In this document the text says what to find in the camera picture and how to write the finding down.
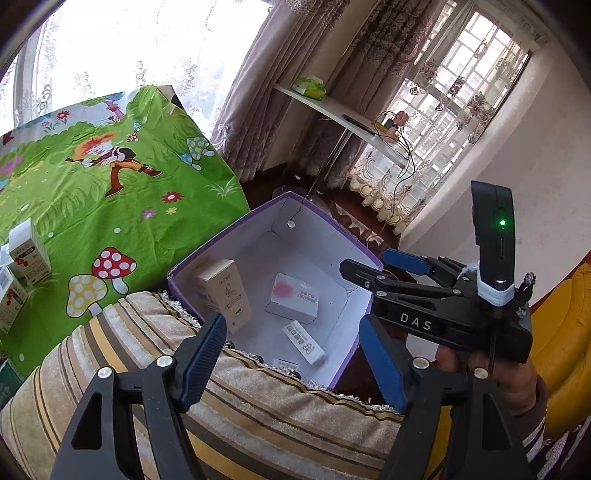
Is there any white carton with red print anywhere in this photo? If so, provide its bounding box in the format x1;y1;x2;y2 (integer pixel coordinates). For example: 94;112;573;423
8;218;52;288
0;265;28;334

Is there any yellow power strip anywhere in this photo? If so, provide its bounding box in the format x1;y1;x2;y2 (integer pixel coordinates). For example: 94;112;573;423
375;117;402;140

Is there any black cable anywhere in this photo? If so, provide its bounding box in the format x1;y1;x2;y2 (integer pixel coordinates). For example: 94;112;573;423
382;133;419;223

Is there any small white printed carton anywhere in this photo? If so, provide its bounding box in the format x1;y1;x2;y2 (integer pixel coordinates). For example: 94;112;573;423
281;319;326;367

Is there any striped plush cushion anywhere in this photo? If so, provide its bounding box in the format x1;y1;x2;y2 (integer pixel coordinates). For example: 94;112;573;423
0;291;444;480

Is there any tall beige carton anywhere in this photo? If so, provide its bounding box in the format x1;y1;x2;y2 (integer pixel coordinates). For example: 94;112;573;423
191;259;251;335

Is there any person's right hand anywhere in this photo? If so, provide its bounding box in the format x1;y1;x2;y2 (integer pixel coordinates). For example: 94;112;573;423
435;345;539;417

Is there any white carton with pink print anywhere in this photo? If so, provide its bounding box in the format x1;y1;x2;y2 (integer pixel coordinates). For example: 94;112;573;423
264;272;320;322

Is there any black flat device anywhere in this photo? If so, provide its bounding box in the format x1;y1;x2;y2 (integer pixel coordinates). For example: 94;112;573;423
344;113;376;136

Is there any purple cardboard box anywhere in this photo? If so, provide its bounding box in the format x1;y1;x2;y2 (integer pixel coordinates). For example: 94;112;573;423
167;191;385;393

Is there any metal shelf leg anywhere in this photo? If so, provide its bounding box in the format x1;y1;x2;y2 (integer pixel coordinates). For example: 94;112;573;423
307;124;352;200

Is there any yellow cushion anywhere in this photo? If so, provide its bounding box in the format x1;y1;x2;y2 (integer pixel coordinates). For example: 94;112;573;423
530;263;591;418

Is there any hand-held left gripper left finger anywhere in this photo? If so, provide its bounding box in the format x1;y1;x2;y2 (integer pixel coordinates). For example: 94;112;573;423
50;313;228;480

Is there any patterned brown curtain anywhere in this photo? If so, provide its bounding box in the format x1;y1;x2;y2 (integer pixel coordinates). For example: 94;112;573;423
210;0;320;182
318;0;462;188

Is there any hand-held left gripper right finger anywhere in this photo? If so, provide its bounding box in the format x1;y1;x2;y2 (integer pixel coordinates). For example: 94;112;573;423
358;314;543;480

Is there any green tissue packet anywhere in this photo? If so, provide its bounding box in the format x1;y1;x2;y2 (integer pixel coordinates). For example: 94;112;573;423
292;76;327;100

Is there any dark green carton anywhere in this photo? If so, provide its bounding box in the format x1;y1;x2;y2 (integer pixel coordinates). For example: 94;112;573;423
0;359;25;408

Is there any white lace curtain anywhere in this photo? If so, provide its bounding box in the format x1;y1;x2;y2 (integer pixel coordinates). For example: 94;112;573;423
0;0;274;136

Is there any floral sheer curtain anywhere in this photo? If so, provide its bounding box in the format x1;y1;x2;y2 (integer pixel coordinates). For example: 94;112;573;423
348;11;533;227

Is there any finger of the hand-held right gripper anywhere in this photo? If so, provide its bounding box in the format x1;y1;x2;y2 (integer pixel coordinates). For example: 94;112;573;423
340;257;459;306
382;248;468;278

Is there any green cartoon printed cloth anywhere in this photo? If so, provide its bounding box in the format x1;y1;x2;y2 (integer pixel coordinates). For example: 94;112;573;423
0;84;250;402

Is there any white folding side table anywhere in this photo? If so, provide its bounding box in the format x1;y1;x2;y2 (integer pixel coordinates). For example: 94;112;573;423
272;83;411;168

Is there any person's right forearm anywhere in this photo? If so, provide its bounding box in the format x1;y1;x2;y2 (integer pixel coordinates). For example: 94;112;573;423
505;376;591;480

